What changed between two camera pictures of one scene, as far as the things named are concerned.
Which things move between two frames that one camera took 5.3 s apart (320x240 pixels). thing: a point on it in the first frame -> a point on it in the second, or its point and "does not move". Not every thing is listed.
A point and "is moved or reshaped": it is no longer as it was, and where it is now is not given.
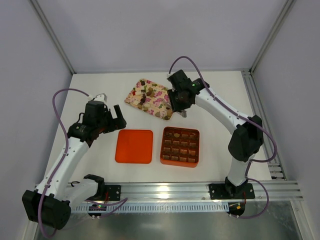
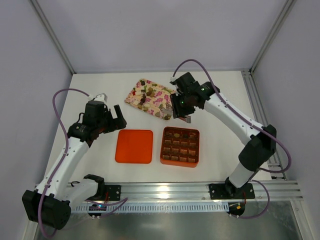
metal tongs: x=183 y=113 is moved or reshaped
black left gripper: x=113 y=120 does not move
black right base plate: x=219 y=191 does not move
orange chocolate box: x=180 y=147 does not move
